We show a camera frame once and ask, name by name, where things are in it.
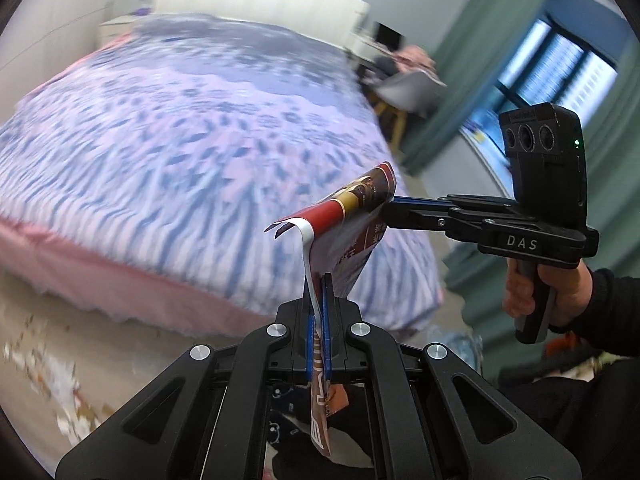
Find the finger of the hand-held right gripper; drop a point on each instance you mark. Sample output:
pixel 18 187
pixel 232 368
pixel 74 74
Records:
pixel 475 205
pixel 420 217

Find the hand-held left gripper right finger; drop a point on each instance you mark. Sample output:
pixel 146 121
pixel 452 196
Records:
pixel 327 340

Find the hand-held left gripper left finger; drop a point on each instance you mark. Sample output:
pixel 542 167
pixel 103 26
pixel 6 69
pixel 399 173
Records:
pixel 310 350

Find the red snack packet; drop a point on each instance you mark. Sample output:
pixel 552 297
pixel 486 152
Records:
pixel 350 200

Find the person's right forearm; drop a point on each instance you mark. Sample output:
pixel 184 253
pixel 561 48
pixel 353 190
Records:
pixel 615 300

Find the person's right hand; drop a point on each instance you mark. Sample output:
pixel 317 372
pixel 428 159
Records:
pixel 570 292

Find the room window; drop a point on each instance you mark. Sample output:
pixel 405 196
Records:
pixel 545 70

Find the pale blue plastic bag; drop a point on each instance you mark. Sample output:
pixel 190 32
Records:
pixel 452 345

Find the grey chair with yellow legs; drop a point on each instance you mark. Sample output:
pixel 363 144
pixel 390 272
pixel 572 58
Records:
pixel 410 90

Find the pink cloth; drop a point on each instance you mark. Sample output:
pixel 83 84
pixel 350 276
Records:
pixel 415 55

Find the white desk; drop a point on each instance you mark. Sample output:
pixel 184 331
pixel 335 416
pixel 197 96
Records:
pixel 367 52

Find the black monitor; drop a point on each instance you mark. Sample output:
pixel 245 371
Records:
pixel 387 35

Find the person's dark clothing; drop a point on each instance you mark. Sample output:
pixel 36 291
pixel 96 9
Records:
pixel 575 410

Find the scattered white paper scraps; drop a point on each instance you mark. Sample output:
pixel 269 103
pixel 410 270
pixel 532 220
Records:
pixel 65 375

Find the purple floral blanket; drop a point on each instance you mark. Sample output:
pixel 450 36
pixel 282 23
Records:
pixel 175 135

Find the white nightstand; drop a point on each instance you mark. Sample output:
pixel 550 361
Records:
pixel 117 27

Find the white wardrobe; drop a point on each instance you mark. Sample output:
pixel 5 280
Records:
pixel 60 15

